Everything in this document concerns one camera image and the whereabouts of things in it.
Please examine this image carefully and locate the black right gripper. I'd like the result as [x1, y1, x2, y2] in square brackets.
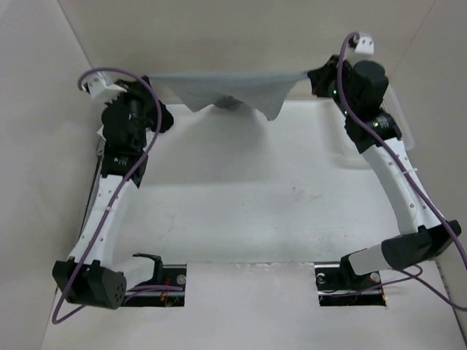
[309, 57, 357, 120]

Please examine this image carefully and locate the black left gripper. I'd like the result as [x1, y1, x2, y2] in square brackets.
[106, 77, 160, 150]

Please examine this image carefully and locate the grey tank top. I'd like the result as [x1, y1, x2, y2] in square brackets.
[149, 71, 308, 121]

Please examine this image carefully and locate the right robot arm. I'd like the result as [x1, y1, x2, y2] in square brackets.
[307, 55, 461, 289]

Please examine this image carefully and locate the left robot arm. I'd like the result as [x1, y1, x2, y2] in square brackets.
[52, 74, 174, 309]

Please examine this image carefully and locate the black folded tank top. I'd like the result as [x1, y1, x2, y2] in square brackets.
[159, 102, 174, 133]

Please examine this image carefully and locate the white plastic mesh basket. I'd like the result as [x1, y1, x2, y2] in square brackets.
[382, 85, 415, 151]

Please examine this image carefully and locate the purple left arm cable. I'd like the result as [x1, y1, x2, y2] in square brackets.
[53, 67, 183, 324]

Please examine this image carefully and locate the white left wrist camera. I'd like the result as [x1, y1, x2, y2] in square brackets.
[82, 71, 126, 103]

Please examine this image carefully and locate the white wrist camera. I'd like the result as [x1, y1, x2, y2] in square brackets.
[82, 71, 126, 103]
[350, 32, 374, 57]

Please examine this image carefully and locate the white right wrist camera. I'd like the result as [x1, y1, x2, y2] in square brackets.
[350, 32, 374, 57]

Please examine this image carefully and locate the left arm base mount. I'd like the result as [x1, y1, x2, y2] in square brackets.
[121, 253, 188, 308]

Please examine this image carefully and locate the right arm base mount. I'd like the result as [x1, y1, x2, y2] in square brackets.
[314, 263, 386, 307]

